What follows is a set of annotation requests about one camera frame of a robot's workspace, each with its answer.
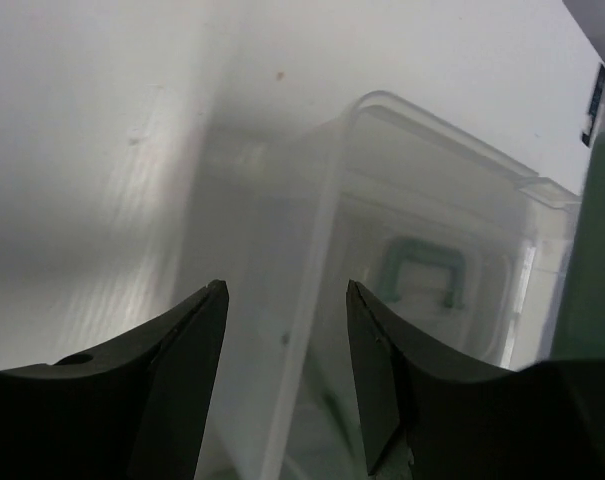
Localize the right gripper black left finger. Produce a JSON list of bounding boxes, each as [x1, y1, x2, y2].
[[0, 280, 229, 479]]

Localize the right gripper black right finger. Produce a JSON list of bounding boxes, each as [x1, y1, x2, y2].
[[346, 281, 605, 479]]

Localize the green toolbox with clear lid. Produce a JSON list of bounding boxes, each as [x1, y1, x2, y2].
[[185, 92, 605, 479]]

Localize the left blue table label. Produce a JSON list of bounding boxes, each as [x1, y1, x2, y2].
[[581, 63, 605, 148]]

